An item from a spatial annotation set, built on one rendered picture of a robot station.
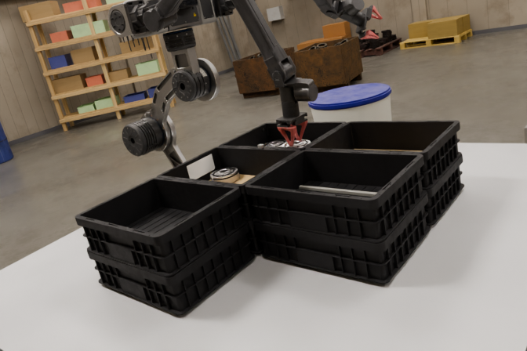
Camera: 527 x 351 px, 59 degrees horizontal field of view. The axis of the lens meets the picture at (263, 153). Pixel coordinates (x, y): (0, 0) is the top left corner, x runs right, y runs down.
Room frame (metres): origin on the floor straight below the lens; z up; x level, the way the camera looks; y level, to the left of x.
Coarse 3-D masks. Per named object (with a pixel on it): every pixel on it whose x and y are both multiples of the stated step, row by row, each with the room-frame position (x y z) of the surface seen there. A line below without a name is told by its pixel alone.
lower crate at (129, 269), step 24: (240, 240) 1.18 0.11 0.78; (96, 264) 1.23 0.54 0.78; (120, 264) 1.12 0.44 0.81; (192, 264) 1.03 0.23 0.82; (216, 264) 1.10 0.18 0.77; (240, 264) 1.16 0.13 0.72; (120, 288) 1.17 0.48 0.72; (144, 288) 1.08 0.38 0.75; (168, 288) 1.01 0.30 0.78; (192, 288) 1.03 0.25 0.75
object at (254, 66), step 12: (288, 48) 8.58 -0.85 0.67; (240, 60) 8.07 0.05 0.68; (252, 60) 7.94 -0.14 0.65; (240, 72) 8.10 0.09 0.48; (252, 72) 7.97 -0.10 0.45; (264, 72) 7.83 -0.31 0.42; (240, 84) 8.13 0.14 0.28; (252, 84) 7.99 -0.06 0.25; (264, 84) 7.86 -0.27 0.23; (252, 96) 8.14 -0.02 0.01
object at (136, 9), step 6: (138, 0) 1.88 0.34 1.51; (126, 6) 1.84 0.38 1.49; (132, 6) 1.86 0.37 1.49; (138, 6) 1.84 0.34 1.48; (144, 6) 1.82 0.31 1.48; (126, 12) 1.84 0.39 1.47; (132, 12) 1.83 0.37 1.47; (138, 12) 1.82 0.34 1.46; (132, 18) 1.83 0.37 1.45; (138, 18) 1.82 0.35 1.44; (132, 24) 1.84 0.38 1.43; (138, 24) 1.83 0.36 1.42; (144, 24) 1.84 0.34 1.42; (132, 30) 1.84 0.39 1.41; (138, 30) 1.86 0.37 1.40; (144, 30) 1.88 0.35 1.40
